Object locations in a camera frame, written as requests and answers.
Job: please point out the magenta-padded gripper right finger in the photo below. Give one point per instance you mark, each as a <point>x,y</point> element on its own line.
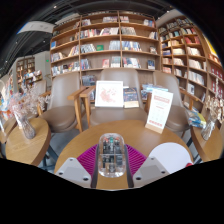
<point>151,170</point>

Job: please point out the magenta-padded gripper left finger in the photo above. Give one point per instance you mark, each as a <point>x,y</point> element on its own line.
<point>71,170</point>

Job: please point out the transparent computer mouse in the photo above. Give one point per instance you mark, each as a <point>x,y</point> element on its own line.
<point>111,155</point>

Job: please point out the white mouse pad red rest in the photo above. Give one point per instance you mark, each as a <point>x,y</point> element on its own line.
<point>171,156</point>

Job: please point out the round wooden side table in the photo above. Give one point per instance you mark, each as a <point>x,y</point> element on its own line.
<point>26,148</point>
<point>208,148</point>

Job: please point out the beige armchair wooden arms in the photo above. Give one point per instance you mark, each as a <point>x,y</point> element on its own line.
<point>116,115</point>
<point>176,116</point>
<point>60,116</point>

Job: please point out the glass vase pink dried flowers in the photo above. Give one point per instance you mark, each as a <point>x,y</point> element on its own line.
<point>28,130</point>

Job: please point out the white table sign red print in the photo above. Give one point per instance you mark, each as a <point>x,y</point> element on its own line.
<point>160,110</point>

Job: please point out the stack of colourful books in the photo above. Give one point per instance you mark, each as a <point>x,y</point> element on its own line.
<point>196,119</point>

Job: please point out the glass vase pale dried flowers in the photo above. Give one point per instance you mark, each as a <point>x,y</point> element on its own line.
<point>207,130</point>

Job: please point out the small white card sign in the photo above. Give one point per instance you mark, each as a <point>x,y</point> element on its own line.
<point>17,120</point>

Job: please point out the dark cover book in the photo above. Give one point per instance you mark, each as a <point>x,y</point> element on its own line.
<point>131,96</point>

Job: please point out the light blue book stack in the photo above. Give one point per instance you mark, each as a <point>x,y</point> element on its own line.
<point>151,89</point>

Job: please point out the white framed red print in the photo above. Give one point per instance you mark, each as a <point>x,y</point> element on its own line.
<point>109,94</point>

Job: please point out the distant small bookshelf unit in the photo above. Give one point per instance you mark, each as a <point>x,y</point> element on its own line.
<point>26,68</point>

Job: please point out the wide wooden bookshelf unit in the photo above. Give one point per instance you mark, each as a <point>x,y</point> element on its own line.
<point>103,36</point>

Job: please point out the white hanging ceiling sign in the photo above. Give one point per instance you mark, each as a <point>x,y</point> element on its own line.
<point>36,26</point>

